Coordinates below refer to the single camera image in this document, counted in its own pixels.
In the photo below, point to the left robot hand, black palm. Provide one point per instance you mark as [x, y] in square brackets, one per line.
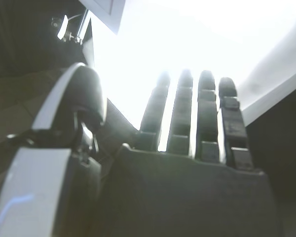
[177, 195]

